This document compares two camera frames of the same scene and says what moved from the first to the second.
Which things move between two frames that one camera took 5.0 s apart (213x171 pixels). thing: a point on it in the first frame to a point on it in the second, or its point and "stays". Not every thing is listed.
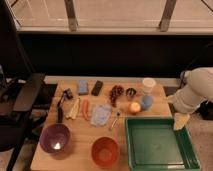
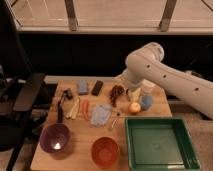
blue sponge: [83, 87] stays
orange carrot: [86, 108] stays
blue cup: [147, 102] stays
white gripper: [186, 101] to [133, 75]
